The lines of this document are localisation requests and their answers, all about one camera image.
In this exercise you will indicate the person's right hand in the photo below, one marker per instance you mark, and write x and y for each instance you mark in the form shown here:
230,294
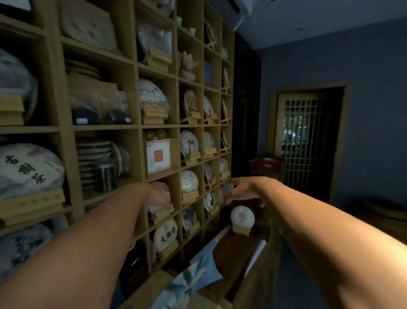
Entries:
251,189

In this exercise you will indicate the person's left hand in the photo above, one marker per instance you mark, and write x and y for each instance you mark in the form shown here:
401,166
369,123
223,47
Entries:
152,192

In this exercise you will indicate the person's right fingers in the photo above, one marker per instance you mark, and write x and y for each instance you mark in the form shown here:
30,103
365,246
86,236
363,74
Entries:
233,186

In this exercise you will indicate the person's left fingers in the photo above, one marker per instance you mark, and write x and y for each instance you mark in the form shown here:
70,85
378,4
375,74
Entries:
164,195

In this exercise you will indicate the person's left forearm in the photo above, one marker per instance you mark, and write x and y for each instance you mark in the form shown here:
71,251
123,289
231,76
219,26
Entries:
79,248

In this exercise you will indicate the person's right forearm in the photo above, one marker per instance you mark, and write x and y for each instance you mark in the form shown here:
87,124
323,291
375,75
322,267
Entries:
330,242

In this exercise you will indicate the small plain white tea cake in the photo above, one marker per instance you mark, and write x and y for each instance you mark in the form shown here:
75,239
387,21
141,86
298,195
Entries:
159,208

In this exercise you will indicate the shelf rows of wrapped tea cakes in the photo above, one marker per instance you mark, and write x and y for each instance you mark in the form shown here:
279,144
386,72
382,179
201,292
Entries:
189,183

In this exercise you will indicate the round tea cake with medallion print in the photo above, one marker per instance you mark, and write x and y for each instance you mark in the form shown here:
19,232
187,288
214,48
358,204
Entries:
242,215

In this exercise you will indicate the red wooden cabinet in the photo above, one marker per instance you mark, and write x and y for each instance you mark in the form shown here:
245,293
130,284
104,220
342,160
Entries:
268,168

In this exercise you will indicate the white box with orange seal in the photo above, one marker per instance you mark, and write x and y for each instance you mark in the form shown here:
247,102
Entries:
158,156

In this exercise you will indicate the small wooden display stand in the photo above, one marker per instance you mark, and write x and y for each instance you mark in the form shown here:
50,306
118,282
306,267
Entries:
241,229

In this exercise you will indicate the glass jar of dark tea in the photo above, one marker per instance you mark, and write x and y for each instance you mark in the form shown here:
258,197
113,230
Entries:
106,178

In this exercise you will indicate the black box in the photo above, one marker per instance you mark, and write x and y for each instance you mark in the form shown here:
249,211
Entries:
136,261

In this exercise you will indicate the stack of unwrapped tea discs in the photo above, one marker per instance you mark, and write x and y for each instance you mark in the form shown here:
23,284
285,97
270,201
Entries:
92,159

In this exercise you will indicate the wooden lattice door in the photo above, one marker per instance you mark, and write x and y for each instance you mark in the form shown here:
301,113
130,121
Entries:
302,140

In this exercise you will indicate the blue and white printed cloth bag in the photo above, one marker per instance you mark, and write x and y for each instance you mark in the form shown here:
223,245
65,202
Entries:
194,277

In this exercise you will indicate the clear bag of dark tea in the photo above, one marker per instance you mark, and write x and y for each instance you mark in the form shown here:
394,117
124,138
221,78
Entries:
85,108
117,109

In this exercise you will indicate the tall wooden shelf unit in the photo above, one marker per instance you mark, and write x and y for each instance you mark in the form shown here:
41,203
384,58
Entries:
130,68

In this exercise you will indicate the flat wooden box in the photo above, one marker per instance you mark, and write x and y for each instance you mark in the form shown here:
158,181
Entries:
92,84

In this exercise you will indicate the huge tea cake with black calligraphy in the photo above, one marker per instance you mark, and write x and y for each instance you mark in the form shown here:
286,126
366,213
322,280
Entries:
28,168

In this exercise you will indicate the large paper-wrapped bundle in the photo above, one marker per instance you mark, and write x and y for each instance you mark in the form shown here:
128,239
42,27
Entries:
89,27

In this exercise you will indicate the white wall air conditioner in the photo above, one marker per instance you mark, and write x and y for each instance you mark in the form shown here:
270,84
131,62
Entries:
244,11

